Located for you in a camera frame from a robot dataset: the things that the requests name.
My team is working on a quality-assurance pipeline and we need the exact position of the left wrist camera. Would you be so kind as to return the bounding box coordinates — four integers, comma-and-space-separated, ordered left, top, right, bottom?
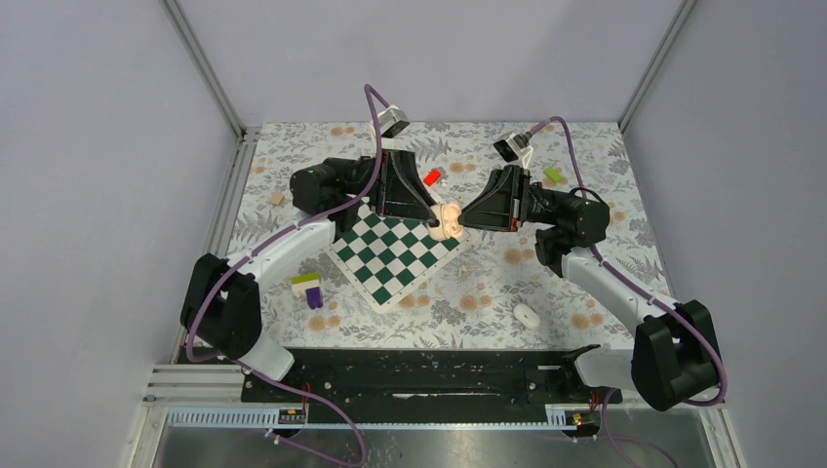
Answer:
377, 105, 411, 138

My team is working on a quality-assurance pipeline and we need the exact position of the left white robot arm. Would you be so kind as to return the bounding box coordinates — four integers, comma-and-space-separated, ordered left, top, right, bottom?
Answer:
180, 149, 436, 401

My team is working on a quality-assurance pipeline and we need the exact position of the green block right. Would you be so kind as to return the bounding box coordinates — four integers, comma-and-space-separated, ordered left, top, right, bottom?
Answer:
543, 167, 564, 183

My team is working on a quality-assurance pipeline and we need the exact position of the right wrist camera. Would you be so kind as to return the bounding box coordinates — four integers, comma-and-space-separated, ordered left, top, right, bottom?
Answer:
492, 132, 533, 168

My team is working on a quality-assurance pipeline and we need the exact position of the green white purple block stack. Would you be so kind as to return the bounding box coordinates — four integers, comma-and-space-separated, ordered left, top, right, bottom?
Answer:
291, 272, 324, 310

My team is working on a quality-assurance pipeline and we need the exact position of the floral patterned table mat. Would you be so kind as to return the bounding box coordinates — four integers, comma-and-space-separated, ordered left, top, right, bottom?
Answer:
228, 122, 669, 350

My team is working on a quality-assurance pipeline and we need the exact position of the beige earbud charging case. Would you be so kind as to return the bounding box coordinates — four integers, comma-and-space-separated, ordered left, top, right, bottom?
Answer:
428, 202, 464, 242

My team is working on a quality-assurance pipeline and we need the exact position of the red block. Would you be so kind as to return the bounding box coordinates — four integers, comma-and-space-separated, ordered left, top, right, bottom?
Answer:
422, 169, 443, 186

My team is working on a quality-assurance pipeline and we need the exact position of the purple cable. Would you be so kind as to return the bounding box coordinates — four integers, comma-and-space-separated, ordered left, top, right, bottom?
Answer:
184, 84, 392, 468
526, 116, 729, 468

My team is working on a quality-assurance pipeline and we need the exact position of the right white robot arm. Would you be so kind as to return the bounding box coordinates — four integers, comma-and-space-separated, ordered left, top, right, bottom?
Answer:
459, 165, 728, 411

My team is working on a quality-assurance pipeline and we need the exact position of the white slotted cable duct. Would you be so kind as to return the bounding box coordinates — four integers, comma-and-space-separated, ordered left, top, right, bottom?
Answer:
166, 405, 583, 430

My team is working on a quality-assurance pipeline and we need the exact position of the small wooden cube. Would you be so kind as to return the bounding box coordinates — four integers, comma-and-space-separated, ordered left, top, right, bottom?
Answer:
269, 192, 285, 206

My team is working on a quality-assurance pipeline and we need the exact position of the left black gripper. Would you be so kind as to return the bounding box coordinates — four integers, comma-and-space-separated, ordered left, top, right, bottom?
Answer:
325, 149, 444, 223

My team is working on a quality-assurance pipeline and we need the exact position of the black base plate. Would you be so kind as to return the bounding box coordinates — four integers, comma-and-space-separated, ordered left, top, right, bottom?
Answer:
240, 347, 625, 426

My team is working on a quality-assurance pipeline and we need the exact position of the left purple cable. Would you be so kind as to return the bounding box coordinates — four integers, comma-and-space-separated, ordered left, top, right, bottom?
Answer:
184, 84, 392, 468

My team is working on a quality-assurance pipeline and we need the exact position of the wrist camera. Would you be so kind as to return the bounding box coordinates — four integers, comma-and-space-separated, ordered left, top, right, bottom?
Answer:
492, 132, 533, 168
377, 105, 411, 138

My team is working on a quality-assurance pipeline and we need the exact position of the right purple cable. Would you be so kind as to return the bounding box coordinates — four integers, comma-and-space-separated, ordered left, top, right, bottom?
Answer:
526, 116, 729, 468

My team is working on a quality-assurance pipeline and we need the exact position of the green white chessboard mat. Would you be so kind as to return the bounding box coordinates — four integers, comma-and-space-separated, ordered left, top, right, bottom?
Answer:
325, 204, 480, 314

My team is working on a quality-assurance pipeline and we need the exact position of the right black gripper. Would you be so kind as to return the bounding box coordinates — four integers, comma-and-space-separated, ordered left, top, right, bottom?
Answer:
452, 166, 572, 233

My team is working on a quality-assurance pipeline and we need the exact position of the white earbud case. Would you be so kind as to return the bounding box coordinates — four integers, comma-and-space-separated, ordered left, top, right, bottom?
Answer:
513, 303, 541, 330

